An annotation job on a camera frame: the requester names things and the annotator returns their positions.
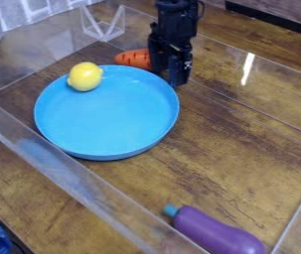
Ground orange toy carrot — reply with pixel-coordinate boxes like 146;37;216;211
114;49;151;70

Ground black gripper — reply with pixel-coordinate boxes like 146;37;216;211
149;0;200;87

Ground clear acrylic enclosure wall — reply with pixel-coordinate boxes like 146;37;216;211
0;0;301;254

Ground purple toy eggplant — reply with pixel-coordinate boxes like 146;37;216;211
163;204;266;254

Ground yellow toy lemon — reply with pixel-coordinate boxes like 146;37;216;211
67;62;103;91

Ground clear acrylic corner bracket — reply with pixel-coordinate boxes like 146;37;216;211
79;5;125;43

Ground white patterned curtain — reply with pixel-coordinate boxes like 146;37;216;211
0;0;103;40

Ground blue round tray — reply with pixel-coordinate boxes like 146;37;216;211
33;64;179;161

